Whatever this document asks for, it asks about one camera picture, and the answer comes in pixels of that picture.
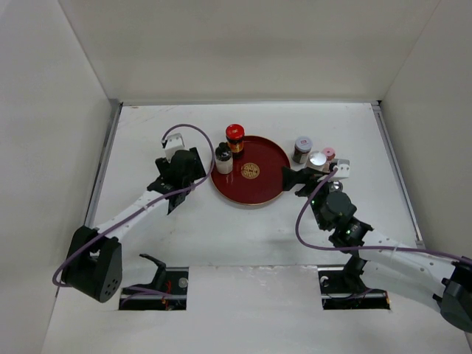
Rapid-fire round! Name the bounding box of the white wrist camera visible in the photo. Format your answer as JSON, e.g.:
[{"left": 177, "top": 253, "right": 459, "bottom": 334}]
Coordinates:
[
  {"left": 330, "top": 159, "right": 350, "bottom": 181},
  {"left": 162, "top": 133, "right": 185, "bottom": 162}
]

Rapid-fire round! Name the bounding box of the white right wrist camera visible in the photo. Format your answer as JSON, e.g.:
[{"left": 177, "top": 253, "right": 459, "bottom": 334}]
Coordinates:
[{"left": 330, "top": 159, "right": 350, "bottom": 181}]

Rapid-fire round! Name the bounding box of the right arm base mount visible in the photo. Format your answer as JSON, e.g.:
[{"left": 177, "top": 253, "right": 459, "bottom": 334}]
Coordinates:
[{"left": 317, "top": 256, "right": 390, "bottom": 310}]

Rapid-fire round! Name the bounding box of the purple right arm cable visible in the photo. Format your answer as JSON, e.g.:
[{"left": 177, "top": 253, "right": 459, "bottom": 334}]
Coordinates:
[{"left": 296, "top": 169, "right": 472, "bottom": 266}]

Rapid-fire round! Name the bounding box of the white-lid dark sauce jar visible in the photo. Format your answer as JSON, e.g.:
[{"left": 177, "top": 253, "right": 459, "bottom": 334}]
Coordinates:
[{"left": 291, "top": 136, "right": 313, "bottom": 164}]

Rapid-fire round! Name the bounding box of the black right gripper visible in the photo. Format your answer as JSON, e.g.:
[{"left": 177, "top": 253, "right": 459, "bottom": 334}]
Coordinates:
[{"left": 281, "top": 166, "right": 338, "bottom": 231}]

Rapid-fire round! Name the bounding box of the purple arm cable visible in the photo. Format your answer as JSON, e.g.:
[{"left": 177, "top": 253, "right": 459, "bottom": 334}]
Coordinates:
[
  {"left": 296, "top": 169, "right": 472, "bottom": 266},
  {"left": 52, "top": 123, "right": 215, "bottom": 309}
]

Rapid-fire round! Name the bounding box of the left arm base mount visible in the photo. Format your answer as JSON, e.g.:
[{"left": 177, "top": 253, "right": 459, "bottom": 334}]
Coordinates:
[{"left": 118, "top": 254, "right": 190, "bottom": 311}]

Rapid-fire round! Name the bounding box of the red-lid chili sauce jar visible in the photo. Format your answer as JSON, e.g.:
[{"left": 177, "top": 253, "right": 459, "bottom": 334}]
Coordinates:
[{"left": 225, "top": 124, "right": 245, "bottom": 159}]

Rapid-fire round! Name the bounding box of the round red lacquer tray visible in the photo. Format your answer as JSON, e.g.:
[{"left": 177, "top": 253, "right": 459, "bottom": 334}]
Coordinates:
[{"left": 211, "top": 136, "right": 291, "bottom": 206}]

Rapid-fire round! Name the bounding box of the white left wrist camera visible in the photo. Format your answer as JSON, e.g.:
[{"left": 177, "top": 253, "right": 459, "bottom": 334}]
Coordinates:
[{"left": 162, "top": 133, "right": 185, "bottom": 162}]

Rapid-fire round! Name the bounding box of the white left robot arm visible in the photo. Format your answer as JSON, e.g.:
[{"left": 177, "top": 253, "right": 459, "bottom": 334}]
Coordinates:
[{"left": 53, "top": 147, "right": 208, "bottom": 303}]

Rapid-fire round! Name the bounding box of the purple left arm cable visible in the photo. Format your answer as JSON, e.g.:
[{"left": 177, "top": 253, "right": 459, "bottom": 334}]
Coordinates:
[{"left": 52, "top": 123, "right": 215, "bottom": 309}]

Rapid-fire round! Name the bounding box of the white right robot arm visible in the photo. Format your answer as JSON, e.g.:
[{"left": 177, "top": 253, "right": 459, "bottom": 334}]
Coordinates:
[{"left": 282, "top": 165, "right": 471, "bottom": 333}]

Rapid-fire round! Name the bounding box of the black-cap white powder bottle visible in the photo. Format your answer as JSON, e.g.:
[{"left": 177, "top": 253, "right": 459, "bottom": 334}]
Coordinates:
[{"left": 215, "top": 142, "right": 233, "bottom": 175}]

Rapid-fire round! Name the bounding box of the pink-lid jar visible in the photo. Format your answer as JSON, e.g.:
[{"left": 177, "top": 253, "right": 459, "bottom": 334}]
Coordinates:
[{"left": 322, "top": 147, "right": 336, "bottom": 163}]

